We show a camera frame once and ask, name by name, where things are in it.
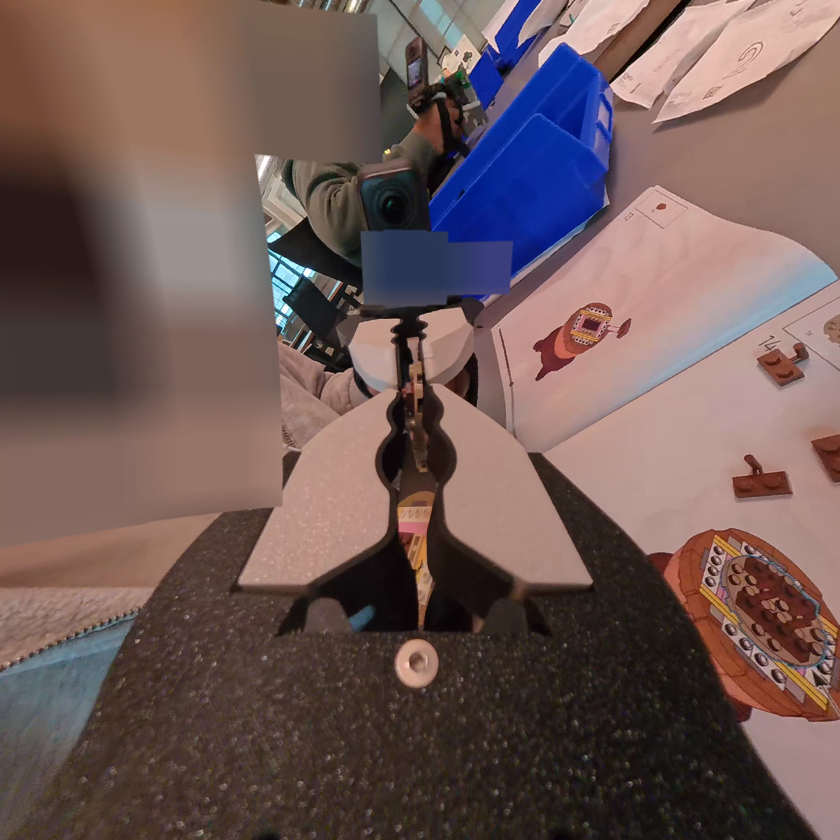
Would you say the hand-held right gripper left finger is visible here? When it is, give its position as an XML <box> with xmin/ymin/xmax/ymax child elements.
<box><xmin>239</xmin><ymin>392</ymin><xmax>403</xmax><ymax>598</ymax></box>

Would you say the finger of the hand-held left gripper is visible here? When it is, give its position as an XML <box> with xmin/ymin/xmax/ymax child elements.
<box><xmin>420</xmin><ymin>313</ymin><xmax>477</xmax><ymax>389</ymax></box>
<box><xmin>347</xmin><ymin>319</ymin><xmax>410</xmax><ymax>397</ymax></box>

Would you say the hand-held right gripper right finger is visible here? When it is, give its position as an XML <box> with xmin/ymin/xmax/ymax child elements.
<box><xmin>427</xmin><ymin>388</ymin><xmax>594</xmax><ymax>611</ymax></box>

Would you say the tan round plate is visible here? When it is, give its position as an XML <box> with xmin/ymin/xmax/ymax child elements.
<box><xmin>405</xmin><ymin>355</ymin><xmax>434</xmax><ymax>476</ymax></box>

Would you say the brick pot model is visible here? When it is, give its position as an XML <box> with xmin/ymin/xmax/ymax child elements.
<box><xmin>398</xmin><ymin>497</ymin><xmax>438</xmax><ymax>628</ymax></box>

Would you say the factory style window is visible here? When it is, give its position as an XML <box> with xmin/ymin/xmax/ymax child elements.
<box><xmin>269</xmin><ymin>247</ymin><xmax>355</xmax><ymax>353</ymax></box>

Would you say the blue plastic bin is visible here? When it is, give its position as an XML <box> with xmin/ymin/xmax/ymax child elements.
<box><xmin>466</xmin><ymin>0</ymin><xmax>559</xmax><ymax>109</ymax></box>
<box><xmin>431</xmin><ymin>42</ymin><xmax>616</xmax><ymax>279</ymax></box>

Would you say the white instruction booklet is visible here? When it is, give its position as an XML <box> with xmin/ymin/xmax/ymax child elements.
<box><xmin>476</xmin><ymin>184</ymin><xmax>840</xmax><ymax>840</ymax></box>

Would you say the white paper sheet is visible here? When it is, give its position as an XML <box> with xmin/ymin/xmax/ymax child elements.
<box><xmin>611</xmin><ymin>0</ymin><xmax>742</xmax><ymax>109</ymax></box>
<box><xmin>654</xmin><ymin>0</ymin><xmax>840</xmax><ymax>124</ymax></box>
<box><xmin>539</xmin><ymin>0</ymin><xmax>653</xmax><ymax>67</ymax></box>

